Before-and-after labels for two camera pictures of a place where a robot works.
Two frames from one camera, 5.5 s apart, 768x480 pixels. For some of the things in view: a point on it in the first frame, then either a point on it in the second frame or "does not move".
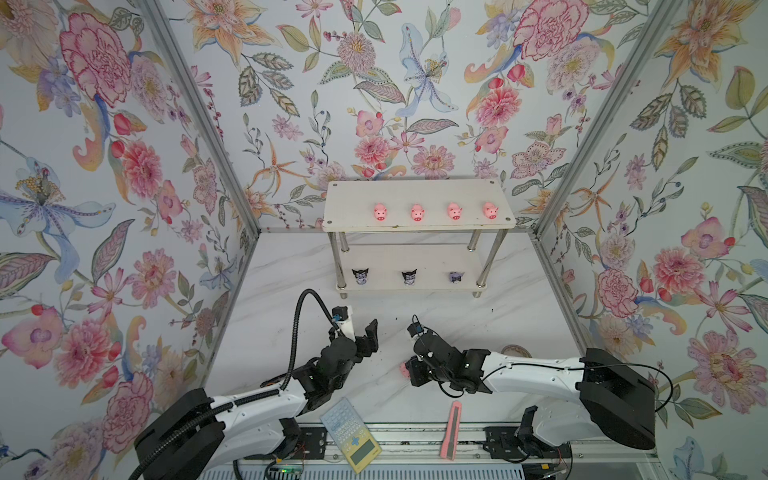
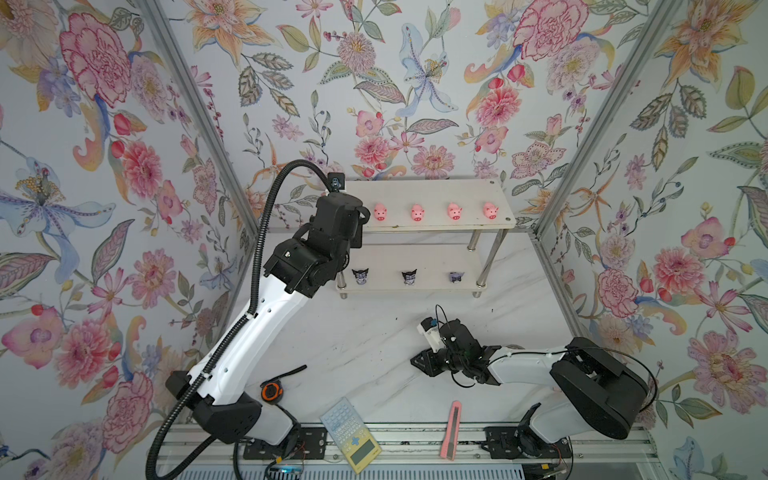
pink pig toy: [417, 212] does not move
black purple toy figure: [409, 277] does not move
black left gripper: [373, 346] to [357, 236]
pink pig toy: [380, 212] does not move
